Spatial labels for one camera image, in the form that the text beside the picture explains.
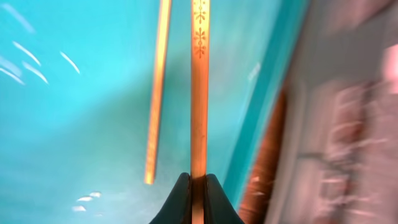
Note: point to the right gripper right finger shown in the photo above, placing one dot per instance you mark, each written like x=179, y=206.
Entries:
x=218, y=209

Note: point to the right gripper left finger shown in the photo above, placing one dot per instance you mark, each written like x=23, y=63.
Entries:
x=177, y=209

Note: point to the wooden chopstick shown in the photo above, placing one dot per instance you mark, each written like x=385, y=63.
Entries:
x=199, y=104
x=157, y=90

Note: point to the grey dishwasher rack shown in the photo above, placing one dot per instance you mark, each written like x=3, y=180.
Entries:
x=338, y=162

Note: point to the teal serving tray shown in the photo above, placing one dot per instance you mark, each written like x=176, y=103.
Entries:
x=76, y=83

